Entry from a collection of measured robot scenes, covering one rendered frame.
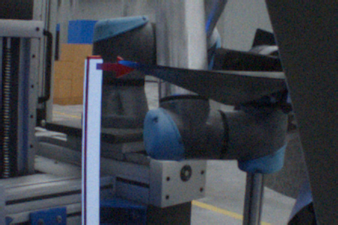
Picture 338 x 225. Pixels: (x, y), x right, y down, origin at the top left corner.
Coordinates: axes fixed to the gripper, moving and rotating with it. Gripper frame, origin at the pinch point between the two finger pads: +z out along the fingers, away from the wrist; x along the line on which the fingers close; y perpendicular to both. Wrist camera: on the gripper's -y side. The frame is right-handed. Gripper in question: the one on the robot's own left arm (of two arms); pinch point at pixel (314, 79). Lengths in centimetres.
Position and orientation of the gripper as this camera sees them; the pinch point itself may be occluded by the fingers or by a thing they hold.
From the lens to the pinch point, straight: 69.8
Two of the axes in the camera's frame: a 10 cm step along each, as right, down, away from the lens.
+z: 1.0, 1.1, -9.9
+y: 9.8, 1.4, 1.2
